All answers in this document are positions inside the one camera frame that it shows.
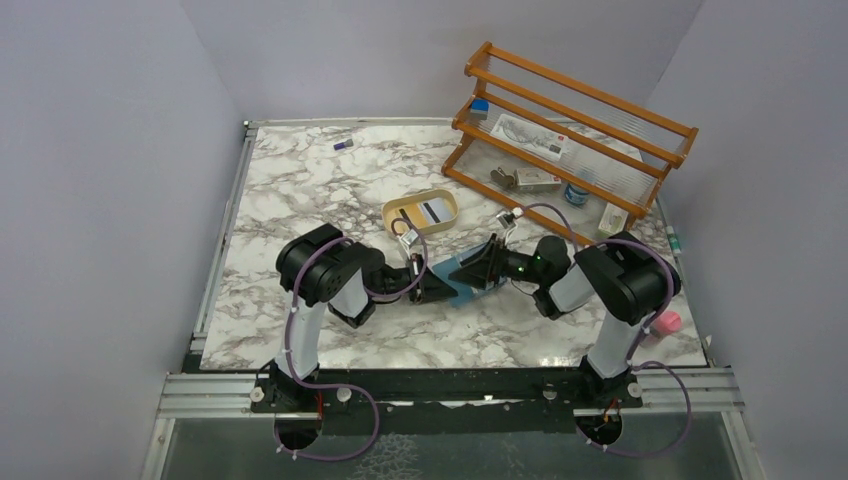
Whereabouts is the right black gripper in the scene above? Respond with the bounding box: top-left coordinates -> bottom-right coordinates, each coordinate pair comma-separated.
448,233 -> 546,291

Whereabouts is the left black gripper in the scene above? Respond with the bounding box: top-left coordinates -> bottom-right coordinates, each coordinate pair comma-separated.
370,252 -> 458,304

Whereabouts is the blue leather card holder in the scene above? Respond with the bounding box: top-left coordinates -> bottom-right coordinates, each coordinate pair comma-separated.
431,244 -> 506,308

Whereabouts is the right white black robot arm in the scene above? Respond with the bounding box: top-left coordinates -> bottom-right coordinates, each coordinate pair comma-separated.
448,232 -> 681,407

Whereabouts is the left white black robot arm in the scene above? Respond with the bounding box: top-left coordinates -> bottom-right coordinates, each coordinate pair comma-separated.
269,223 -> 459,411

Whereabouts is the grey card with black stripe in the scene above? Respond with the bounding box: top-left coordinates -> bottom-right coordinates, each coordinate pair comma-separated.
418,197 -> 455,225

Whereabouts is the yellow card with black stripe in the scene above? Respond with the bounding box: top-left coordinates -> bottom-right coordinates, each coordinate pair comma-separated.
391,202 -> 429,230

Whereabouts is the beige oval tray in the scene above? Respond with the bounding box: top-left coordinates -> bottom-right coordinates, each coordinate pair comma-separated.
381,188 -> 459,235

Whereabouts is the grey metal clip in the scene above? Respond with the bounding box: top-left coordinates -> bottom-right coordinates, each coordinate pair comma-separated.
490,168 -> 518,191

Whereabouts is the small grey cardboard box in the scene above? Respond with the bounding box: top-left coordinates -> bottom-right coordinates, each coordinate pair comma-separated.
513,168 -> 562,193

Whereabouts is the blue white small jar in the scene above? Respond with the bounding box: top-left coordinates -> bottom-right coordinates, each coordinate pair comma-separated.
563,183 -> 590,207

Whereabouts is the white printed flat package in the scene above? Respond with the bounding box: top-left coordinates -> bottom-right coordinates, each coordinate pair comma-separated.
491,114 -> 572,162

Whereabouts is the small white green box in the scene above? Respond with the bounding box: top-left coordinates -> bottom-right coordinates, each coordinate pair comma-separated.
597,203 -> 629,238

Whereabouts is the orange wooden shelf rack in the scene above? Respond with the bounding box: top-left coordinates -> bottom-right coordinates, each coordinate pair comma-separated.
441,42 -> 699,244

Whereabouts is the blue grey block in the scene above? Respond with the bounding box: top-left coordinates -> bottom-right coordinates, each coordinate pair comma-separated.
468,98 -> 490,121

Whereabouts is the small purple white object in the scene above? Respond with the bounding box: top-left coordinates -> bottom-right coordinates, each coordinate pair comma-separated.
333,139 -> 353,151

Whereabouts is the pink bottle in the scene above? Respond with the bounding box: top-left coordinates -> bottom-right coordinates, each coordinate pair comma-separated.
642,310 -> 683,346

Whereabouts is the green white marker pen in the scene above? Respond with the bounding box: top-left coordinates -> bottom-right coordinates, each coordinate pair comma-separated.
665,225 -> 682,257

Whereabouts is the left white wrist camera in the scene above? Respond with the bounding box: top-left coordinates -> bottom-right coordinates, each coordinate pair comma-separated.
398,228 -> 421,258

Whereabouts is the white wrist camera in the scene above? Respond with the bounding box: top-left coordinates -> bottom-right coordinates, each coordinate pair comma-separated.
496,208 -> 524,232
398,228 -> 421,258

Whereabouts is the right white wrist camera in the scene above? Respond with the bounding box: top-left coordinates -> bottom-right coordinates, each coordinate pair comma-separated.
496,208 -> 524,232

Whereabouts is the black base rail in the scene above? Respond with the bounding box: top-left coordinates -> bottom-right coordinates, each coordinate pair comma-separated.
180,351 -> 637,439

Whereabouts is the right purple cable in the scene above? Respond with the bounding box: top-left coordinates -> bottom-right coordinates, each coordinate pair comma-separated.
513,202 -> 694,460

